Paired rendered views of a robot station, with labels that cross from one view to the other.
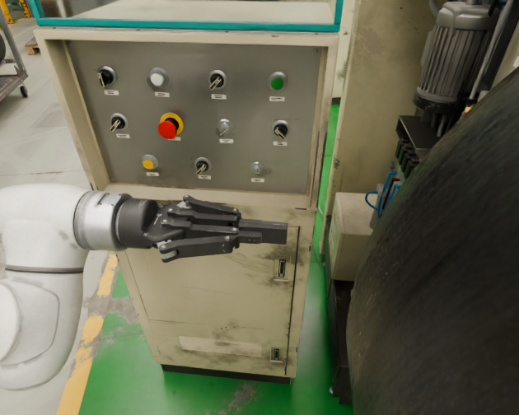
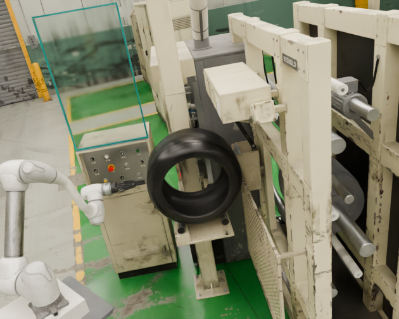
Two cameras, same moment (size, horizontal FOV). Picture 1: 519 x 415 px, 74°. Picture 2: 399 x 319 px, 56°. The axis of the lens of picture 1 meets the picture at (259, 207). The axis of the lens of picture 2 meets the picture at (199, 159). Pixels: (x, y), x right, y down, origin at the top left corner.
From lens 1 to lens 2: 218 cm
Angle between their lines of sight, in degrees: 14
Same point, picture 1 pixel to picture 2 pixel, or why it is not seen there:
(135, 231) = (114, 188)
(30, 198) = (91, 187)
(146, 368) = (111, 280)
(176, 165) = (114, 179)
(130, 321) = (97, 268)
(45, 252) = (97, 195)
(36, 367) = (101, 218)
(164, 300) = (116, 233)
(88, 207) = (104, 185)
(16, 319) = (97, 206)
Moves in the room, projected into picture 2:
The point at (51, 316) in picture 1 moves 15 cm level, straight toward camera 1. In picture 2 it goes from (101, 207) to (117, 211)
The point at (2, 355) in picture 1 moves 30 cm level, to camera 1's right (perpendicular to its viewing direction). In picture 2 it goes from (95, 213) to (140, 202)
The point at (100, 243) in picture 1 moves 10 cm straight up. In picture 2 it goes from (107, 192) to (103, 180)
